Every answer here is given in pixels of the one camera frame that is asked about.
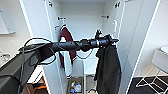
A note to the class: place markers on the maroon white garment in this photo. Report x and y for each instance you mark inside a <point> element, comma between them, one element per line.
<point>66,35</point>

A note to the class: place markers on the brown wicker basket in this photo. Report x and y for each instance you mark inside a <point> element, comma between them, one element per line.
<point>71,80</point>

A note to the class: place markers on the white wardrobe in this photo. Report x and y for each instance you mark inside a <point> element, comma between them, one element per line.
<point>83,26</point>

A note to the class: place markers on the white plastic seat shell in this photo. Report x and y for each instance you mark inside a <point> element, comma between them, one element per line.
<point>161,58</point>

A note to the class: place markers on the orange folding stand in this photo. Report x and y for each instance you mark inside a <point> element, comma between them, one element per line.
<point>40,88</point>

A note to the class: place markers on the black wardrobe peg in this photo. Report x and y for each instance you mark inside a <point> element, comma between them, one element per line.
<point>105,16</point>
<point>61,18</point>

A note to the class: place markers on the white wall box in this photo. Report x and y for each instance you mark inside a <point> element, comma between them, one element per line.
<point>6,23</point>

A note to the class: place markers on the small black wardrobe hinge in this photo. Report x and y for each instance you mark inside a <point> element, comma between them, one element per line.
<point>50,4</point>
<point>117,4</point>

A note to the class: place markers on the blue item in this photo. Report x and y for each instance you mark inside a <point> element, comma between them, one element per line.
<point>76,87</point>

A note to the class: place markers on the black garment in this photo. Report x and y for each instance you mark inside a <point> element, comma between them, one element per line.
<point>108,70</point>

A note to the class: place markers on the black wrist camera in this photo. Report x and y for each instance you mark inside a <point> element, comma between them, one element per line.
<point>98,33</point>

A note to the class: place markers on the white wall sign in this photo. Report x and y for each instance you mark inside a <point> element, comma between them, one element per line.
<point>5,56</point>

